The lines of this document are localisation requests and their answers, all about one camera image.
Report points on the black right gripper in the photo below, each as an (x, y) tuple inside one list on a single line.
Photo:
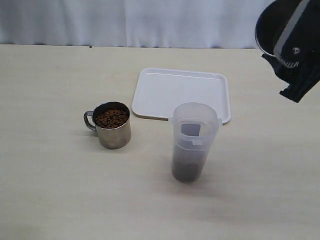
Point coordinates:
[(296, 58)]

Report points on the steel mug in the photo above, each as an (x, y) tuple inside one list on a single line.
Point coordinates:
[(271, 22), (111, 122)]

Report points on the clear plastic pitcher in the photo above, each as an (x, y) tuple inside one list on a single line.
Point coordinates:
[(195, 127)]

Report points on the white curtain backdrop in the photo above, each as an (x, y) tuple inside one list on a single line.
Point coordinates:
[(200, 24)]

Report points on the white plastic tray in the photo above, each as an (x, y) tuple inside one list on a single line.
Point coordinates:
[(159, 91)]

